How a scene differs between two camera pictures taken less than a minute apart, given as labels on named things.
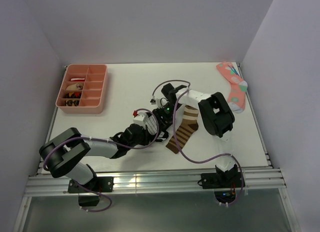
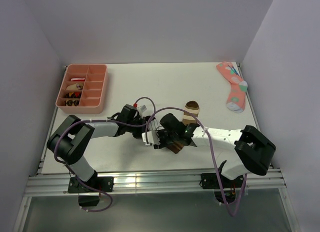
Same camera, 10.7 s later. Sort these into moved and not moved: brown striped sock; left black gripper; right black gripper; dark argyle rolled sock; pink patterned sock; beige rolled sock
Moved: right black gripper; left black gripper
Not moved: pink patterned sock; beige rolled sock; brown striped sock; dark argyle rolled sock
